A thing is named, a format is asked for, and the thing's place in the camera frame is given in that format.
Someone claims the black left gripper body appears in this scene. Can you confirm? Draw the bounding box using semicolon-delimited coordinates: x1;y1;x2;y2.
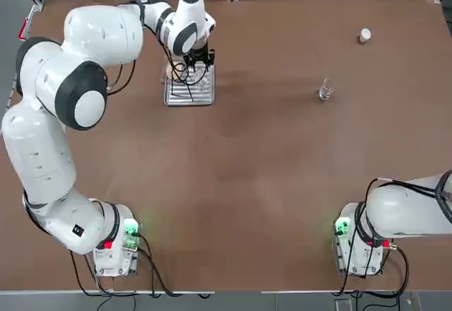
182;44;216;71

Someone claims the small glass beaker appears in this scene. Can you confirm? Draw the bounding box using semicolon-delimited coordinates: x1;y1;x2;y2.
316;76;335;102

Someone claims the ribbed metal tray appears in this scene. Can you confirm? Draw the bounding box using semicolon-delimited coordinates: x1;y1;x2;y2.
163;64;216;107

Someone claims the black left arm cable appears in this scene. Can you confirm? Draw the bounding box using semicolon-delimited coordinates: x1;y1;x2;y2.
105;0;198;103

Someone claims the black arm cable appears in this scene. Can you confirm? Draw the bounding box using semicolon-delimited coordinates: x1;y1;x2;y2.
105;0;198;103
347;177;452;276

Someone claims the red clamp handle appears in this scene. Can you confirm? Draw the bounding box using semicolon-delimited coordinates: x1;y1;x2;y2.
18;16;30;40

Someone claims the black left base cable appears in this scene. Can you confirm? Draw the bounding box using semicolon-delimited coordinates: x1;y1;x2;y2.
136;231;216;298

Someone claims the black base cable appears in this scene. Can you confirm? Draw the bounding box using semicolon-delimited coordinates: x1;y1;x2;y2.
331;245;410;298
136;231;216;298

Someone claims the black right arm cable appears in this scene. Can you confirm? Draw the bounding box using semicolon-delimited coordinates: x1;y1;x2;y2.
347;177;452;276

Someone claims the black right base cable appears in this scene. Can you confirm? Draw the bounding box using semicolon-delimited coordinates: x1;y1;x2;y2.
331;245;410;298

